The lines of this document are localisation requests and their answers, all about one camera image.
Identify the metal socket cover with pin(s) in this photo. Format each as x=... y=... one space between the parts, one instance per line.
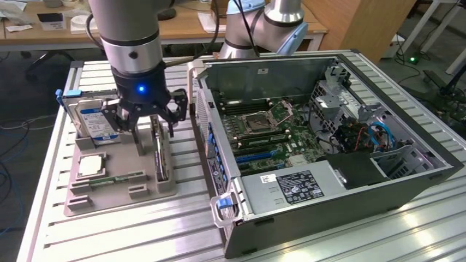
x=282 y=110

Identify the white paper card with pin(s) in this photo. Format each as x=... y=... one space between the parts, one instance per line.
x=19 y=28

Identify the blue disk caddy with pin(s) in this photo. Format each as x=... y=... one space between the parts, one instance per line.
x=71 y=93

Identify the blue expansion slot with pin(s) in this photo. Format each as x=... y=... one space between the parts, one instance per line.
x=255 y=157

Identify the graphics card with fan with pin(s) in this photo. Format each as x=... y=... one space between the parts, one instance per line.
x=160 y=155

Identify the tall metal disk bay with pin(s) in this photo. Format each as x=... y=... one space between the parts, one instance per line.
x=328 y=106

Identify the white table frame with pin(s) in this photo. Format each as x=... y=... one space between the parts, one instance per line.
x=436 y=16

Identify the blue case latch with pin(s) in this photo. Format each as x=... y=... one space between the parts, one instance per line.
x=223 y=203

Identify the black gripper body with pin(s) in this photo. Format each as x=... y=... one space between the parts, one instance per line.
x=140 y=87

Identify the grey cup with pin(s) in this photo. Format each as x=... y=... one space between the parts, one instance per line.
x=53 y=3

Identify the black air shroud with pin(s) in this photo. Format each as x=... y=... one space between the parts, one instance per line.
x=348 y=166

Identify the grey power supply unit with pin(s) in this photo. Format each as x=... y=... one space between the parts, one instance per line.
x=262 y=196

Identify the wooden desk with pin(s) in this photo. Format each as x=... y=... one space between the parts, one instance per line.
x=188 y=27

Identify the green indicator light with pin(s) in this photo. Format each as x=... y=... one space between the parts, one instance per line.
x=412 y=59

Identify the hard disk with blue label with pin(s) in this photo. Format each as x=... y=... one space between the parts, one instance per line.
x=91 y=128

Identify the low metal disk bay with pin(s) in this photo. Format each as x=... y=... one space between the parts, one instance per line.
x=396 y=163

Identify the black round stand base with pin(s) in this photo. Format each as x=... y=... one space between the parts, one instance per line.
x=168 y=15

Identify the installed RAM stick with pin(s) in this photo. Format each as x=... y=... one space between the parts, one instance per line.
x=263 y=138

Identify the black office chair base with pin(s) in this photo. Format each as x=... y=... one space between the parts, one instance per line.
x=55 y=54

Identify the wooden cabinet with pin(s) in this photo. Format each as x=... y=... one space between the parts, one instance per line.
x=356 y=24

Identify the CPU socket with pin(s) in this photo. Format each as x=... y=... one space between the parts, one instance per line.
x=256 y=122

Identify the clear plastic bag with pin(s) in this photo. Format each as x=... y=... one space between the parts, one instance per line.
x=15 y=12

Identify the black open PC case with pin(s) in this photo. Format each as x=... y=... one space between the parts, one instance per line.
x=327 y=218

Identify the black equipment stand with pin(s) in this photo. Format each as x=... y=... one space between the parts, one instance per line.
x=448 y=90

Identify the green RAM stick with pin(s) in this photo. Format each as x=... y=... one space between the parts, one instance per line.
x=108 y=180

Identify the silver chipset heatsink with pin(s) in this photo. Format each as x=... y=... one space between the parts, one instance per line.
x=299 y=160

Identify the stack of white papers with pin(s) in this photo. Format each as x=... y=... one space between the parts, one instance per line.
x=208 y=23

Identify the white box with black lid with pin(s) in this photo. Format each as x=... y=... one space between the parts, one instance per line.
x=52 y=21

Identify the grey parts rack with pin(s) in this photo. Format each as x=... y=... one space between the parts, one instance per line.
x=116 y=161

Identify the green motherboard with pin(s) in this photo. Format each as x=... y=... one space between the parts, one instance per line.
x=302 y=136

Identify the silver CPU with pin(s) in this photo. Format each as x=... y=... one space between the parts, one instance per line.
x=89 y=166

